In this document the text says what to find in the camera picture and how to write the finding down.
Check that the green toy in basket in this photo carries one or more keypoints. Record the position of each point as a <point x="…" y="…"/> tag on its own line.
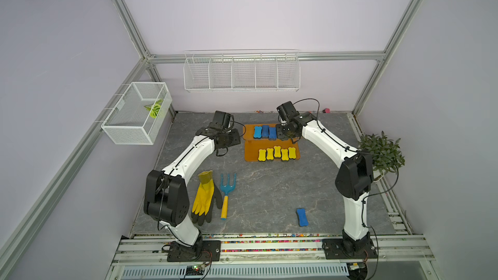
<point x="154" y="109"/>

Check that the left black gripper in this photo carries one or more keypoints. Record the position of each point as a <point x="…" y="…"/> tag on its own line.
<point x="236" y="139"/>

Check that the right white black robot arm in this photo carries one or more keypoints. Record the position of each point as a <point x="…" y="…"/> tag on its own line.
<point x="355" y="171"/>

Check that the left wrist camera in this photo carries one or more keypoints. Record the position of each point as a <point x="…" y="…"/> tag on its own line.
<point x="221" y="120"/>

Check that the orange two-tier wooden shelf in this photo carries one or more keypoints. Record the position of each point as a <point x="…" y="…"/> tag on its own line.
<point x="252" y="145"/>

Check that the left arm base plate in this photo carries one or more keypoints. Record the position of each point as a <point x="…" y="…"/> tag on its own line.
<point x="200" y="251"/>

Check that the blue whiteboard eraser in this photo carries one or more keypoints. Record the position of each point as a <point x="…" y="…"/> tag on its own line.
<point x="265" y="132"/>
<point x="272" y="133"/>
<point x="258" y="132"/>
<point x="302" y="217"/>

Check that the white wire side basket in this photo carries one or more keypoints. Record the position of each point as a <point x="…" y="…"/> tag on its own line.
<point x="129" y="123"/>

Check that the blue yellow garden fork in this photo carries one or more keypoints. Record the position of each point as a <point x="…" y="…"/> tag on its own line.
<point x="227" y="185"/>

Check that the long white wire wall basket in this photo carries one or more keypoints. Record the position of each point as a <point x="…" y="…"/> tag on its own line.
<point x="264" y="70"/>

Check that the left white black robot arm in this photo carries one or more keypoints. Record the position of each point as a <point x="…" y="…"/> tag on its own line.
<point x="166" y="197"/>

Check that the potted green plant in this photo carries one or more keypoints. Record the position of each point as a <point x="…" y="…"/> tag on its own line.
<point x="386" y="153"/>

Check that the aluminium rail frame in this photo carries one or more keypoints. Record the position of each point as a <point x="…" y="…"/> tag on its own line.
<point x="273" y="256"/>

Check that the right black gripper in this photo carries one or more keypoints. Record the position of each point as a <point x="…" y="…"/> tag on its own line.
<point x="279" y="131"/>

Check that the yellow black gardening glove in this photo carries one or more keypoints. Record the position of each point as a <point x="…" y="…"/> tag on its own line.
<point x="208" y="195"/>

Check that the yellow whiteboard eraser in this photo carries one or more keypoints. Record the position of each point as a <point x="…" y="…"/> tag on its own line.
<point x="270" y="154"/>
<point x="284" y="155"/>
<point x="292" y="154"/>
<point x="277" y="151"/>
<point x="262" y="155"/>

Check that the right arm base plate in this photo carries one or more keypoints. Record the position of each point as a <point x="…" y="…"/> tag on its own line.
<point x="362" y="249"/>

